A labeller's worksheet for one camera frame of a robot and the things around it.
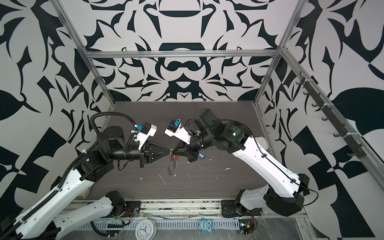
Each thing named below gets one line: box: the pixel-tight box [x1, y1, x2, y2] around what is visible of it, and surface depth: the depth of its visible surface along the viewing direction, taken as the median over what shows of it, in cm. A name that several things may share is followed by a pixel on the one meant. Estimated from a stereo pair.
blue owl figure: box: [197, 217, 214, 233], surface depth 71 cm
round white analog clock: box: [132, 216, 158, 240], surface depth 67 cm
